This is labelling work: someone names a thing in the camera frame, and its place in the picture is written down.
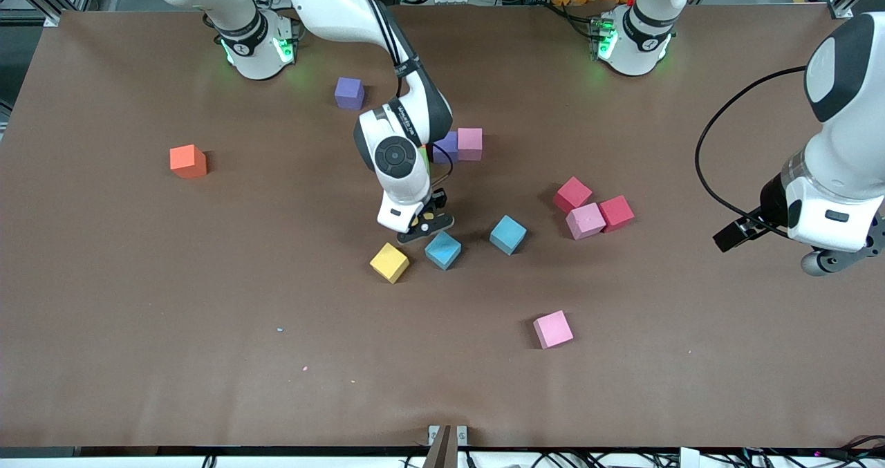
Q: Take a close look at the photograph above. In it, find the metal mount bracket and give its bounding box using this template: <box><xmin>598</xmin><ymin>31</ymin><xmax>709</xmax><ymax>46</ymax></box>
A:
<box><xmin>427</xmin><ymin>424</ymin><xmax>469</xmax><ymax>468</ymax></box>

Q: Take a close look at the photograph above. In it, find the black cable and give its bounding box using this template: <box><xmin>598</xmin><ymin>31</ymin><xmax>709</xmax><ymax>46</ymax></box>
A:
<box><xmin>695</xmin><ymin>67</ymin><xmax>808</xmax><ymax>239</ymax></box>
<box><xmin>349</xmin><ymin>0</ymin><xmax>455</xmax><ymax>178</ymax></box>

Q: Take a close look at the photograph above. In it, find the red foam cube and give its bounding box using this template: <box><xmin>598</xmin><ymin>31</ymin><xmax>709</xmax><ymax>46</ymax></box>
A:
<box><xmin>555</xmin><ymin>176</ymin><xmax>594</xmax><ymax>214</ymax></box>
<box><xmin>598</xmin><ymin>194</ymin><xmax>635</xmax><ymax>232</ymax></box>

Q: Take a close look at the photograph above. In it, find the orange foam cube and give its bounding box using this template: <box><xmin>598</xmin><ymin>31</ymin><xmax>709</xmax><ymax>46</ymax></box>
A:
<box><xmin>169</xmin><ymin>144</ymin><xmax>208</xmax><ymax>179</ymax></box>

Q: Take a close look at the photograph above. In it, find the dented pink foam cube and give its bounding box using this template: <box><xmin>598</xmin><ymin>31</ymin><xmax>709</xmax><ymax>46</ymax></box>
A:
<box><xmin>565</xmin><ymin>203</ymin><xmax>607</xmax><ymax>241</ymax></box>

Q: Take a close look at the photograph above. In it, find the paper table cover sheet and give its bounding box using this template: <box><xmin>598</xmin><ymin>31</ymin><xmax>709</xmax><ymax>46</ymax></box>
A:
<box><xmin>0</xmin><ymin>3</ymin><xmax>885</xmax><ymax>449</ymax></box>

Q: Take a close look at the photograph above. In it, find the blue foam cube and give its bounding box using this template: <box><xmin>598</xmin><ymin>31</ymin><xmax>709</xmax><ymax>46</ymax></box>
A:
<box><xmin>424</xmin><ymin>230</ymin><xmax>463</xmax><ymax>271</ymax></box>
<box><xmin>489</xmin><ymin>215</ymin><xmax>528</xmax><ymax>256</ymax></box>

